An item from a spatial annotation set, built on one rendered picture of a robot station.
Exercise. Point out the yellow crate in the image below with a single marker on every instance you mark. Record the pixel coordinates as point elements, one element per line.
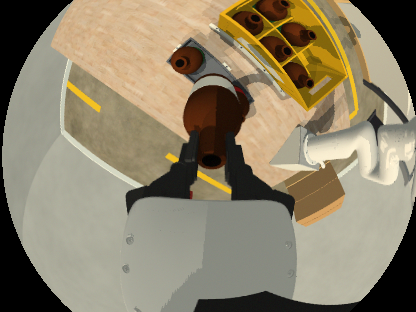
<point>320,57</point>

